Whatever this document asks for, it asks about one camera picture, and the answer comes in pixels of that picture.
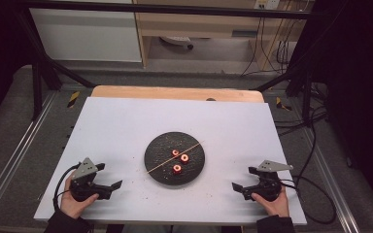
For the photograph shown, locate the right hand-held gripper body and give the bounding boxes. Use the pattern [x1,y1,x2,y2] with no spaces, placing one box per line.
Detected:
[243,159,294,203]

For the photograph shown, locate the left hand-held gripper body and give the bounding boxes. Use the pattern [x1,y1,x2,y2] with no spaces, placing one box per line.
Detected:
[69,157,113,203]

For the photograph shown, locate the thin wooden skewer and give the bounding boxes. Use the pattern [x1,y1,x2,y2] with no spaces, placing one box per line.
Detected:
[147,141,205,174]

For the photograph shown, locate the round black plate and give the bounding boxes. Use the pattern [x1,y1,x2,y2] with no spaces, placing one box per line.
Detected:
[144,131,206,186]

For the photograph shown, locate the person's left hand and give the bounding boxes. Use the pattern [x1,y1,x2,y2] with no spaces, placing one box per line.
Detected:
[59,176,100,220]

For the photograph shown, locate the person's right hand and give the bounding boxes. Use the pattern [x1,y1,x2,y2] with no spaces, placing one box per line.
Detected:
[251,185,290,218]

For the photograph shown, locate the white board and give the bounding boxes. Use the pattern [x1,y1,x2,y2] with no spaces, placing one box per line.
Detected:
[33,96,308,226]

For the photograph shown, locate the wooden table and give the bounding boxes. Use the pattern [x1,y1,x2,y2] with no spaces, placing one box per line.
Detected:
[90,84,265,104]

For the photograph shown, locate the white cabinet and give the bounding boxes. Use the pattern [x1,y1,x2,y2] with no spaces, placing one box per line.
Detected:
[28,0,143,63]

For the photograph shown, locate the white chair base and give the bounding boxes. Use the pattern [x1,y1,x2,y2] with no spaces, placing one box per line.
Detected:
[159,35,195,50]

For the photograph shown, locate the light wooden desk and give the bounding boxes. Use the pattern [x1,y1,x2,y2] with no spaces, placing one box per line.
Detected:
[132,0,309,71]

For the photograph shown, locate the white power strip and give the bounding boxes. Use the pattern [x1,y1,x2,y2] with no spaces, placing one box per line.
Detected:
[254,0,281,10]

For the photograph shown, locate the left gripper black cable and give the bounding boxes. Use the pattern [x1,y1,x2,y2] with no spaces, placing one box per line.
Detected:
[52,163,81,212]

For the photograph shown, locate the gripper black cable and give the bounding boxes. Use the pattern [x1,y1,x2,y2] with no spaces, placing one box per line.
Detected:
[52,163,81,212]
[280,175,337,225]

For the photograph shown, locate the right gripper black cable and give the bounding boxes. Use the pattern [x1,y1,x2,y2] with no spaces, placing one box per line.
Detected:
[280,175,337,225]

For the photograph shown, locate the aluminium floor rail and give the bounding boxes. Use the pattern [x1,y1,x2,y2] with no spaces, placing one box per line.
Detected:
[304,129,361,233]
[0,91,58,221]

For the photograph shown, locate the black floor cables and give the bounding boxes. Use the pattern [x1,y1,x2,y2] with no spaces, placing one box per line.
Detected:
[273,82,328,137]

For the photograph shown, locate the hanging black cables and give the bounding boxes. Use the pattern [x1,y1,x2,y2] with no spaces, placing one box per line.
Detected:
[240,13,293,78]

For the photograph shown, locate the black metal frame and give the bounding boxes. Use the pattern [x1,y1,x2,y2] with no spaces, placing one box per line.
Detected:
[14,0,325,125]

